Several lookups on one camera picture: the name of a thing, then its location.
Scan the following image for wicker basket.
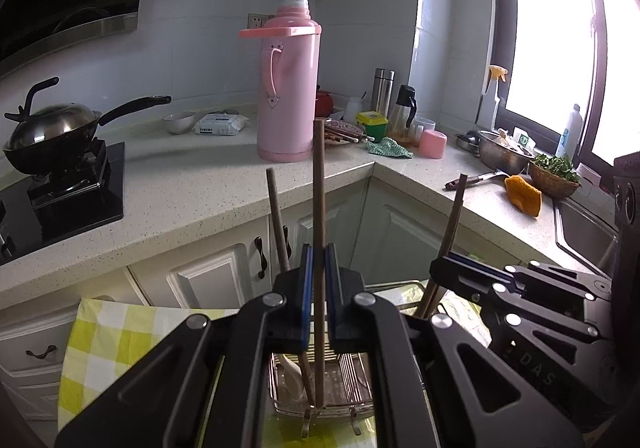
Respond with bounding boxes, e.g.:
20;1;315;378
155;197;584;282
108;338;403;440
527;163;582;199

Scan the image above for black glass gas stove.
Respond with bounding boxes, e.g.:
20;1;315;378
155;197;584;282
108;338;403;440
0;138;126;266

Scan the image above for window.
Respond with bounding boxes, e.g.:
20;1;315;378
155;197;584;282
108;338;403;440
487;0;640;169

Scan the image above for single brown chopstick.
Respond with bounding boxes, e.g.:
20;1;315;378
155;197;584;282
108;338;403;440
312;118;328;406
417;173;468;319

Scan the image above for white detergent bottle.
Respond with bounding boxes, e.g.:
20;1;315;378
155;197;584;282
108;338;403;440
554;103;582;160

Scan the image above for steel sink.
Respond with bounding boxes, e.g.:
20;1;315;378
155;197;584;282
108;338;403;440
552;195;621;279

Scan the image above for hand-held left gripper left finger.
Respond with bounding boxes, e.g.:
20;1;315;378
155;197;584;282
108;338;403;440
55;243;313;448

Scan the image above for large steel basin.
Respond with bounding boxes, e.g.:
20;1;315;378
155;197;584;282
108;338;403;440
476;129;535;175

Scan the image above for white jar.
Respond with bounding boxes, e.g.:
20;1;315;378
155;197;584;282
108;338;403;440
344;97;370;121

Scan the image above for orange cloth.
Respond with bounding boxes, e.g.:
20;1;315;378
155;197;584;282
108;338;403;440
504;174;543;218

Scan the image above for yellow checked tablecloth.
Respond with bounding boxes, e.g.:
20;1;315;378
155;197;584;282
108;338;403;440
57;291;493;448

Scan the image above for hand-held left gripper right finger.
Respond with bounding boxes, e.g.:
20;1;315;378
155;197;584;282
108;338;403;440
325;242;586;448

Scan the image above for red pot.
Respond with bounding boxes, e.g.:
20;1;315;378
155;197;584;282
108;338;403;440
315;89;335;118

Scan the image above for green dish cloth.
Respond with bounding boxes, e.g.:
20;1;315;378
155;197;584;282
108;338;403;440
365;137;415;160

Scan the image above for steel vacuum bottle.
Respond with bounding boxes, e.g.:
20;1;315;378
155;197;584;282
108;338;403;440
371;68;396;119

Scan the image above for leafy greens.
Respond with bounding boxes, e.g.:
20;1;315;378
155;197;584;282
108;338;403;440
531;153;580;181

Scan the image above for pink thermos jug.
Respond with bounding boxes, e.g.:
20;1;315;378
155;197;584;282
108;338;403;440
239;0;323;163

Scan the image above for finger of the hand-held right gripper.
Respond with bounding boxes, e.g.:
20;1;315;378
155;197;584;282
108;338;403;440
429;257;601;340
442;252;613;303

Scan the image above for white ceramic spoon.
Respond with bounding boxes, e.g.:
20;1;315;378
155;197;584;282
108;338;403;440
277;353;307;401

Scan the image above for white base cabinets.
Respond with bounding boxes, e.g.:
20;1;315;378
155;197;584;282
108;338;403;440
0;163;561;434

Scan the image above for pink cup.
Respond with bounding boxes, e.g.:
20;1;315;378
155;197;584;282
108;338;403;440
419;129;448;160

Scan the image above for spray bottle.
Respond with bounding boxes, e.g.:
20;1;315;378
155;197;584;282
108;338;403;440
477;64;508;130

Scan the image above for small steel bowl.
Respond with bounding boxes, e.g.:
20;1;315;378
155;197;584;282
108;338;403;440
454;131;482;154

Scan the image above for steel wok lid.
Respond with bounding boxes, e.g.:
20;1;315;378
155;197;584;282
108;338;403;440
5;77;101;151

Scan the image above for black handled knife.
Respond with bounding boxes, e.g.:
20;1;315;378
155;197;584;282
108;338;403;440
445;169;508;190

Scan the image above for yellow green container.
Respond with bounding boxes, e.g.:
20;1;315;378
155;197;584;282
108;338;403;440
356;111;390;141

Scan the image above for steel wire utensil holder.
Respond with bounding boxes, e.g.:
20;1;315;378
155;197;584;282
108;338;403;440
267;281;436;436

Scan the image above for small white bowl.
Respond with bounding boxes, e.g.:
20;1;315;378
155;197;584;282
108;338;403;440
163;111;197;135

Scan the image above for black lidded carafe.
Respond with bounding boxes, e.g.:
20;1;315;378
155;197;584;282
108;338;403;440
387;85;417;141

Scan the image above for wet wipes pack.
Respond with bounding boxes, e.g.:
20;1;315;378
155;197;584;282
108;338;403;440
192;111;250;136

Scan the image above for black wok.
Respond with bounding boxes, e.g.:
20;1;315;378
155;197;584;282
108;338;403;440
2;96;172;175

